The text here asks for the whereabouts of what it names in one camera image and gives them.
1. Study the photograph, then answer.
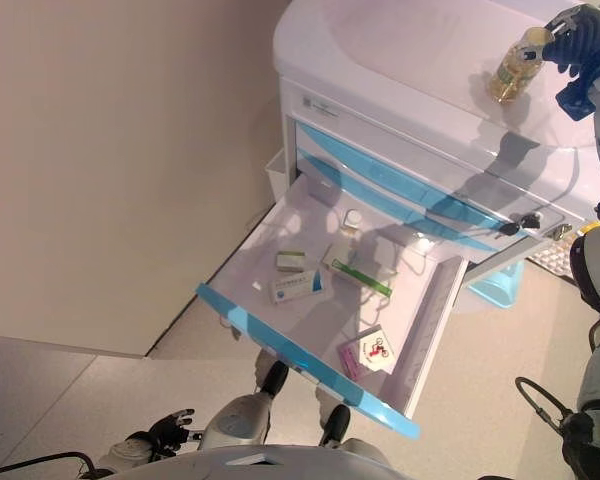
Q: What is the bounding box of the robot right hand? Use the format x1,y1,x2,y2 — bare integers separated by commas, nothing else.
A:
518,4,600,84

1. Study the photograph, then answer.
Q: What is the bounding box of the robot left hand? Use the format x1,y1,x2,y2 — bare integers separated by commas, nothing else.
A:
147,408,204,456

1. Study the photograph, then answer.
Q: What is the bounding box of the yellow medicine bottle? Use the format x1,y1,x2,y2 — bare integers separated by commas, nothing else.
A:
488,25,556,105

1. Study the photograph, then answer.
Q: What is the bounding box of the white drawer blue handle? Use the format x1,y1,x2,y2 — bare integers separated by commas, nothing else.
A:
297,122,531,236
195,172,469,441
299,154,521,251

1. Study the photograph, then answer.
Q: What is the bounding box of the blue white medicine box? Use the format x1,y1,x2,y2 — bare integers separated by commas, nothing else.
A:
267,268,327,306

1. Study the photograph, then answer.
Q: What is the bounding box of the small green white medicine box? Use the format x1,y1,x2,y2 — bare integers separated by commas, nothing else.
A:
275,249,307,274

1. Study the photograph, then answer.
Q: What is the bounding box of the pink white medicine box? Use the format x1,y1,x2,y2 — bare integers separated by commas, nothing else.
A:
335,324,397,384

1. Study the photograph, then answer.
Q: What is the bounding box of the long green white medicine box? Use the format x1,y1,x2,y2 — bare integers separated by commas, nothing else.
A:
321,243,395,299

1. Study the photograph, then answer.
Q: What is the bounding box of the grey robot torso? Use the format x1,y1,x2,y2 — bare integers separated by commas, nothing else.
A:
104,444,396,480

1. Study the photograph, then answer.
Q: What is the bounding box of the robot right leg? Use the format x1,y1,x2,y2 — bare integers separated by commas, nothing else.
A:
314,382,354,449

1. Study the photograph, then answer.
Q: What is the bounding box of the white medical cart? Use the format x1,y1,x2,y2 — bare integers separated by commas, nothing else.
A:
272,0,600,321

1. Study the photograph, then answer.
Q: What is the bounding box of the black key bunch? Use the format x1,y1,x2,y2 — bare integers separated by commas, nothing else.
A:
499,212,544,237

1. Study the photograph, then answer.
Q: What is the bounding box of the small clear vial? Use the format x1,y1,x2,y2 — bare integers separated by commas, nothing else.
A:
342,247,369,271

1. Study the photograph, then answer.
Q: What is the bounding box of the blue plastic waste bin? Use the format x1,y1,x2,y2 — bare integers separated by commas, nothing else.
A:
467,259,526,314

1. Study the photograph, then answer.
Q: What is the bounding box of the white plastic side bin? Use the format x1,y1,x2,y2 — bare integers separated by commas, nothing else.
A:
264,148,289,201

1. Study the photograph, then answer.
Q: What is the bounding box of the small white cap bottle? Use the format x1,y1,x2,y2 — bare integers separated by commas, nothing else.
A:
340,208,364,236

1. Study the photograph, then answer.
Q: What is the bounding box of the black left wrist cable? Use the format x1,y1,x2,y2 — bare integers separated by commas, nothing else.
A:
0,451,101,476

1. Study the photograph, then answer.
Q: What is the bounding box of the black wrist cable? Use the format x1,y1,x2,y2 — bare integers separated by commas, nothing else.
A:
514,375,576,436
0,451,101,476

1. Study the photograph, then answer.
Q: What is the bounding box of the white wire basket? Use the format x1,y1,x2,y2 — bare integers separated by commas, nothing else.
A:
527,247,581,279

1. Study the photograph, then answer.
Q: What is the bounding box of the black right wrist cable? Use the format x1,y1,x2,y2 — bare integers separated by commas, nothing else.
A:
514,375,576,436

